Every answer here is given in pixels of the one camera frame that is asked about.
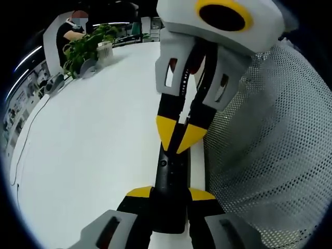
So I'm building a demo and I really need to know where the black cable on table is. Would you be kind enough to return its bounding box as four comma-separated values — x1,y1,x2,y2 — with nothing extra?
8,95,50,188

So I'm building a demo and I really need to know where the black remote control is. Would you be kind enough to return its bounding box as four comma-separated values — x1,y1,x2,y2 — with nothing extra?
152,144,192,234

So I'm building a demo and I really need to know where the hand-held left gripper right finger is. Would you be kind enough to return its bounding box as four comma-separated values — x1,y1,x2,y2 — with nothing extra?
186,188,273,249

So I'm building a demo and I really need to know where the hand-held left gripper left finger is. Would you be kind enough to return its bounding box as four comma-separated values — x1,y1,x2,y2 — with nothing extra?
70,185,156,249

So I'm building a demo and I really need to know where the grey neck-worn device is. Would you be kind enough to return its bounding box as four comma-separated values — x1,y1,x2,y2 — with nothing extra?
79,58,99,79
45,73,65,93

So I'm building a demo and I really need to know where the white perforated basket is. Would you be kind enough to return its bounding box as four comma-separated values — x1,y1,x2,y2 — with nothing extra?
202,37,332,249

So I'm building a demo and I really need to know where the white plant pot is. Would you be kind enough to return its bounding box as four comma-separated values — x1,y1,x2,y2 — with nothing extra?
96,42,115,62

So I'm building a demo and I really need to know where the green potted plant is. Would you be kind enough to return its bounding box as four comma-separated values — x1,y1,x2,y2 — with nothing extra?
63,24,119,80

